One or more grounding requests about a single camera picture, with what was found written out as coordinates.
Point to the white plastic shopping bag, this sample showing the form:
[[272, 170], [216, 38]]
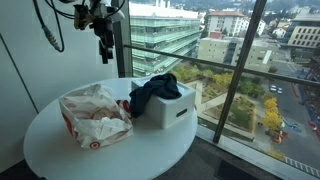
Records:
[[94, 118]]

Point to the white storage basket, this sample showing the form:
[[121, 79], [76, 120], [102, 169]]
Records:
[[164, 112]]

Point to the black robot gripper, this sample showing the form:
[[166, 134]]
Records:
[[103, 28]]

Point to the wrist camera with wooden mount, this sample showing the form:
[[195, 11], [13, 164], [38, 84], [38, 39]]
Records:
[[84, 16]]

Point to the dark blue shirt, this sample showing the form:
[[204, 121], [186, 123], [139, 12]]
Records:
[[163, 86]]

